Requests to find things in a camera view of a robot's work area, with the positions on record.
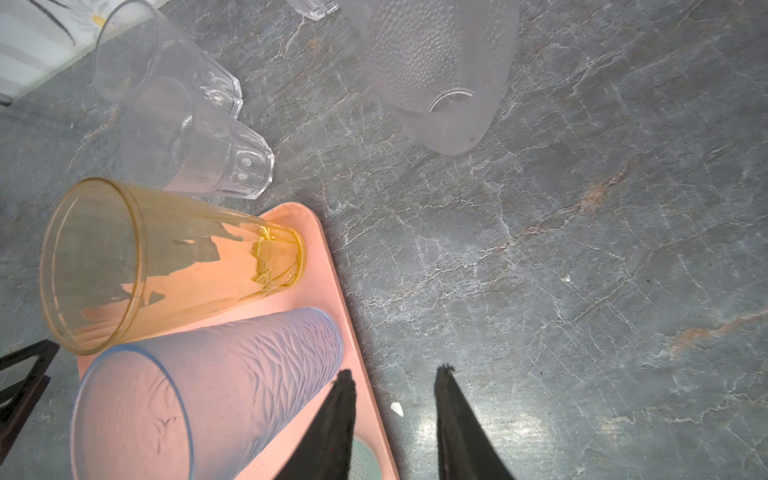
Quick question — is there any clear tall faceted glass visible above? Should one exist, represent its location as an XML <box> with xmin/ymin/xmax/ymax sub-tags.
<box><xmin>93</xmin><ymin>1</ymin><xmax>243</xmax><ymax>118</ymax></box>

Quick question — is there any frosted dotted glass centre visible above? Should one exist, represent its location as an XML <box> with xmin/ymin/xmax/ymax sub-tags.
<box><xmin>340</xmin><ymin>0</ymin><xmax>520</xmax><ymax>156</ymax></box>

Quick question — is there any blue frosted glass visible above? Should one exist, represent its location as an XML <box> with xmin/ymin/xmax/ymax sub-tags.
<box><xmin>70</xmin><ymin>308</ymin><xmax>344</xmax><ymax>479</ymax></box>

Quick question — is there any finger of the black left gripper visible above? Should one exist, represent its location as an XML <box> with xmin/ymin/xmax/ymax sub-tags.
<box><xmin>1</xmin><ymin>340</ymin><xmax>60</xmax><ymax>463</ymax></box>

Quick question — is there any pink plastic tray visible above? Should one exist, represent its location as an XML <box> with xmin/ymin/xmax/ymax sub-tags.
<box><xmin>70</xmin><ymin>202</ymin><xmax>397</xmax><ymax>479</ymax></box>

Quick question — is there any teal frosted glass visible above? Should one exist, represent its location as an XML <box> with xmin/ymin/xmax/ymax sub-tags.
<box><xmin>347</xmin><ymin>436</ymin><xmax>382</xmax><ymax>480</ymax></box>

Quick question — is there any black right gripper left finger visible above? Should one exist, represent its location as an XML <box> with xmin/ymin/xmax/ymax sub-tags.
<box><xmin>274</xmin><ymin>370</ymin><xmax>357</xmax><ymax>480</ymax></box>

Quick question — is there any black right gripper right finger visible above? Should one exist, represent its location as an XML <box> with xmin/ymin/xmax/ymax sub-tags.
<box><xmin>434</xmin><ymin>364</ymin><xmax>514</xmax><ymax>479</ymax></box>

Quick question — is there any clear faceted glass near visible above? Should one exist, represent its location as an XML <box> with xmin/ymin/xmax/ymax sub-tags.
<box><xmin>119</xmin><ymin>77</ymin><xmax>275</xmax><ymax>200</ymax></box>

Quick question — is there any clear faceted short glass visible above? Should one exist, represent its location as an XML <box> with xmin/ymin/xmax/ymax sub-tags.
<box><xmin>287</xmin><ymin>0</ymin><xmax>339</xmax><ymax>21</ymax></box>

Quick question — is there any yellow transparent glass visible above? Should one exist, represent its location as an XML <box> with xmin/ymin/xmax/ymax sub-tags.
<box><xmin>39</xmin><ymin>178</ymin><xmax>305</xmax><ymax>355</ymax></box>

